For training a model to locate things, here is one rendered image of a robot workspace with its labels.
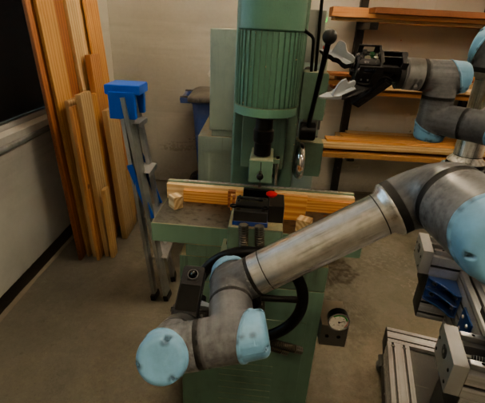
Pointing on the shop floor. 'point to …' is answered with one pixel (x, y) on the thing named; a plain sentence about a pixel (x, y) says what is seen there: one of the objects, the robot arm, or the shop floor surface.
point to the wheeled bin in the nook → (200, 97)
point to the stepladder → (141, 174)
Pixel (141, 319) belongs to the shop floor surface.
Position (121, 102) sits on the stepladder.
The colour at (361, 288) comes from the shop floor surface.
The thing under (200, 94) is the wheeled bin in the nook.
